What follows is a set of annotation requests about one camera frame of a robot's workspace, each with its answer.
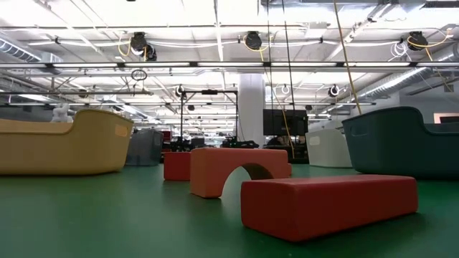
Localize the salmon arch block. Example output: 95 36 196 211
189 147 290 199

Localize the red arch block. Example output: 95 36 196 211
163 151 191 181

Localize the long red block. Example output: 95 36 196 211
240 174 419 243

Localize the black equipment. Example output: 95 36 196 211
221 138 260 150

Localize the black monitor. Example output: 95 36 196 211
262 109 309 137

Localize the red cabinet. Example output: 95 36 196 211
161 130 174 153

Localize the dark grey plastic bin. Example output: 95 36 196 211
125 128 165 166

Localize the white plastic bin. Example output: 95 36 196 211
305 128 353 168

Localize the green table mat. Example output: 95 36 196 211
0 163 459 258

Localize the teal blue plastic bin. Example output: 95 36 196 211
341 105 459 179

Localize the orange plastic bin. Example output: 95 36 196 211
0 108 134 176

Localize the black frame stand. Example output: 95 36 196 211
179 89 239 144

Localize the thin yellow cord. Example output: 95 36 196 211
281 107 296 159

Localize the hanging black cable ring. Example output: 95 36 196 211
130 68 148 82

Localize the yellow hanging cable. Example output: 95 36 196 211
332 0 363 116

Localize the silver ventilation duct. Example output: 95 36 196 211
0 37 64 64
353 42 459 101

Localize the framed wall panel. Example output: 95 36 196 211
432 112 459 125

